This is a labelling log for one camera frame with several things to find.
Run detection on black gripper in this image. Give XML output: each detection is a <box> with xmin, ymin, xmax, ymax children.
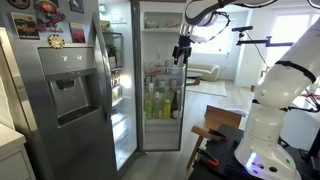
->
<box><xmin>172</xmin><ymin>32</ymin><xmax>194</xmax><ymax>66</ymax></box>

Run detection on refrigerator door compartment cover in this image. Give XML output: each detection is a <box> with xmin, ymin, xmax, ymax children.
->
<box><xmin>143</xmin><ymin>11</ymin><xmax>185</xmax><ymax>31</ymax></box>

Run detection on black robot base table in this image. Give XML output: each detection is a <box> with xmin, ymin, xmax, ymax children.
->
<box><xmin>187</xmin><ymin>123</ymin><xmax>320</xmax><ymax>180</ymax></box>

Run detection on clear tall door shelf bin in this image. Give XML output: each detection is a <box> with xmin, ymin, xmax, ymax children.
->
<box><xmin>142</xmin><ymin>84</ymin><xmax>185</xmax><ymax>122</ymax></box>

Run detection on stainless refrigerator door with shelves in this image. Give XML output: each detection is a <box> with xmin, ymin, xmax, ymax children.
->
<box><xmin>131</xmin><ymin>0</ymin><xmax>195</xmax><ymax>154</ymax></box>

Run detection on refrigerator cabinet interior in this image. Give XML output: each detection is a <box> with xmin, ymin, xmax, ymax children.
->
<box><xmin>98</xmin><ymin>0</ymin><xmax>139</xmax><ymax>175</ymax></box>

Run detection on stainless freezer door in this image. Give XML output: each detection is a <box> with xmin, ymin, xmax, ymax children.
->
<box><xmin>0</xmin><ymin>0</ymin><xmax>118</xmax><ymax>180</ymax></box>

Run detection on silver drink can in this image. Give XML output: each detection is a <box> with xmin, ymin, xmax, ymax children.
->
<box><xmin>165</xmin><ymin>59</ymin><xmax>175</xmax><ymax>75</ymax></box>
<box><xmin>157</xmin><ymin>79</ymin><xmax>166</xmax><ymax>93</ymax></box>
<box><xmin>168</xmin><ymin>78</ymin><xmax>178</xmax><ymax>93</ymax></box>

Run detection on round white coffee table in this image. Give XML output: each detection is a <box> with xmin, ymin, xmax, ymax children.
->
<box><xmin>185</xmin><ymin>69</ymin><xmax>205</xmax><ymax>87</ymax></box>

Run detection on white sofa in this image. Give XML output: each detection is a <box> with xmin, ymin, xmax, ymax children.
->
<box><xmin>186</xmin><ymin>62</ymin><xmax>221</xmax><ymax>83</ymax></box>

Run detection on pale floor rug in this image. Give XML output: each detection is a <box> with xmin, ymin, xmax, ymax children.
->
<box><xmin>185</xmin><ymin>79</ymin><xmax>228</xmax><ymax>98</ymax></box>

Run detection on small pale food package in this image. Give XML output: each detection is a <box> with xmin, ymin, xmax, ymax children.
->
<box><xmin>145</xmin><ymin>20</ymin><xmax>160</xmax><ymax>30</ymax></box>

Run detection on dark wine bottle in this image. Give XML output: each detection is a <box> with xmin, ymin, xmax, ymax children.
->
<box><xmin>170</xmin><ymin>90</ymin><xmax>180</xmax><ymax>120</ymax></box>

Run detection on yellow drink bottle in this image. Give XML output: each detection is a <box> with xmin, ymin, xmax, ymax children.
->
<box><xmin>162</xmin><ymin>92</ymin><xmax>172</xmax><ymax>120</ymax></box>

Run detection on clear drink bottle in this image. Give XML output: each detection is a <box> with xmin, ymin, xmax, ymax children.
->
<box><xmin>152</xmin><ymin>91</ymin><xmax>162</xmax><ymax>120</ymax></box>

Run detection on green drink bottle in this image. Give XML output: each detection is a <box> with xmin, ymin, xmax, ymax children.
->
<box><xmin>144</xmin><ymin>91</ymin><xmax>154</xmax><ymax>120</ymax></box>

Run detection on dark glass bottle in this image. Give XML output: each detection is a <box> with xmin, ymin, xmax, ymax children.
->
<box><xmin>106</xmin><ymin>44</ymin><xmax>118</xmax><ymax>70</ymax></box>

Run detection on wooden stool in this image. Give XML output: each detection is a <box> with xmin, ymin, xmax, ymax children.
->
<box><xmin>185</xmin><ymin>104</ymin><xmax>244</xmax><ymax>171</ymax></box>

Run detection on yellow carton box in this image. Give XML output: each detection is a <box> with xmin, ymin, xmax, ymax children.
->
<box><xmin>111</xmin><ymin>85</ymin><xmax>123</xmax><ymax>102</ymax></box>

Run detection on small box on shelf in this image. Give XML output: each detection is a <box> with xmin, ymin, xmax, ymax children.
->
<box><xmin>100</xmin><ymin>19</ymin><xmax>111</xmax><ymax>33</ymax></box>

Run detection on red purple picture magnet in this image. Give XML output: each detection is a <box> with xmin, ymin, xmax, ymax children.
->
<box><xmin>68</xmin><ymin>21</ymin><xmax>87</xmax><ymax>44</ymax></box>

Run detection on bright window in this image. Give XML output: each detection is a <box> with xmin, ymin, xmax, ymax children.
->
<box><xmin>270</xmin><ymin>13</ymin><xmax>320</xmax><ymax>58</ymax></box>

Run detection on water and ice dispenser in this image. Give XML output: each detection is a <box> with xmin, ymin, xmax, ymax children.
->
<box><xmin>37</xmin><ymin>46</ymin><xmax>103</xmax><ymax>128</ymax></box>

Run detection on dark picture magnet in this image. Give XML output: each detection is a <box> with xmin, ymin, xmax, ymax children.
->
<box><xmin>68</xmin><ymin>0</ymin><xmax>85</xmax><ymax>15</ymax></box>

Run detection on round gold magnet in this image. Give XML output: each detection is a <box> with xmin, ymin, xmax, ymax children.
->
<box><xmin>47</xmin><ymin>34</ymin><xmax>66</xmax><ymax>50</ymax></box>

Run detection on colourful figure magnet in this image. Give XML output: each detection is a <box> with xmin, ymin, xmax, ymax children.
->
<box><xmin>33</xmin><ymin>0</ymin><xmax>67</xmax><ymax>34</ymax></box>

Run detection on brown landscape picture magnet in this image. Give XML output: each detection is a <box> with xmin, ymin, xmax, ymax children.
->
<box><xmin>10</xmin><ymin>11</ymin><xmax>41</xmax><ymax>41</ymax></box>

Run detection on dark oval magnet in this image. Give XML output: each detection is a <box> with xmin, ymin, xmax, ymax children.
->
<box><xmin>6</xmin><ymin>0</ymin><xmax>31</xmax><ymax>10</ymax></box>

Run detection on white kitchen base cabinet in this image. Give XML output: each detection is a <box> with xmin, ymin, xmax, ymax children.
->
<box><xmin>0</xmin><ymin>122</ymin><xmax>37</xmax><ymax>180</ymax></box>

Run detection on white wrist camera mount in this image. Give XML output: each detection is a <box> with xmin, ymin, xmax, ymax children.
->
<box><xmin>190</xmin><ymin>32</ymin><xmax>210</xmax><ymax>45</ymax></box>

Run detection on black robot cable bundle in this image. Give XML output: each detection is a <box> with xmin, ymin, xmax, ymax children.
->
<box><xmin>205</xmin><ymin>0</ymin><xmax>279</xmax><ymax>43</ymax></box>

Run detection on black external camera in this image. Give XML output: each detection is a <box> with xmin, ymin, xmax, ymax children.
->
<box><xmin>231</xmin><ymin>25</ymin><xmax>255</xmax><ymax>38</ymax></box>

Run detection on freezer door handle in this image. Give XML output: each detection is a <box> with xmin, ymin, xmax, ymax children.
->
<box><xmin>92</xmin><ymin>12</ymin><xmax>113</xmax><ymax>122</ymax></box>

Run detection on dark camera mounting bar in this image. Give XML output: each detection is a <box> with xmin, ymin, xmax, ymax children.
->
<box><xmin>236</xmin><ymin>35</ymin><xmax>295</xmax><ymax>48</ymax></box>

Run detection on black clamp orange handles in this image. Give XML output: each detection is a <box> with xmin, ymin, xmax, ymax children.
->
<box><xmin>207</xmin><ymin>128</ymin><xmax>230</xmax><ymax>142</ymax></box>
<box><xmin>196</xmin><ymin>147</ymin><xmax>221</xmax><ymax>168</ymax></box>

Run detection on black camera tripod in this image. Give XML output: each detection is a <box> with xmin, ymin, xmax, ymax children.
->
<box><xmin>287</xmin><ymin>87</ymin><xmax>320</xmax><ymax>114</ymax></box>

